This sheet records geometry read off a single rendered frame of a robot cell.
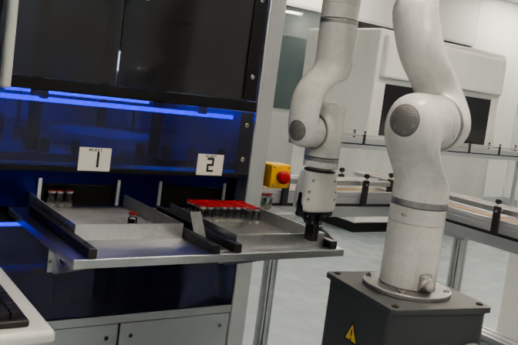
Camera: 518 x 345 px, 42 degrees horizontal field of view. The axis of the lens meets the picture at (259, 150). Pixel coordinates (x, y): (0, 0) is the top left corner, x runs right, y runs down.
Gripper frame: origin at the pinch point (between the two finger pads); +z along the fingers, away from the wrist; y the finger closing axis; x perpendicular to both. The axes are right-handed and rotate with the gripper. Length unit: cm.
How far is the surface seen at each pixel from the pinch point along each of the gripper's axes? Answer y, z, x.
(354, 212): -61, 6, -50
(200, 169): 10.2, -8.6, -38.9
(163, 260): 39.7, 5.2, 0.9
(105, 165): 38, -8, -39
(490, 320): -262, 92, -124
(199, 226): 23.9, 1.4, -12.9
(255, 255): 16.4, 4.9, 0.9
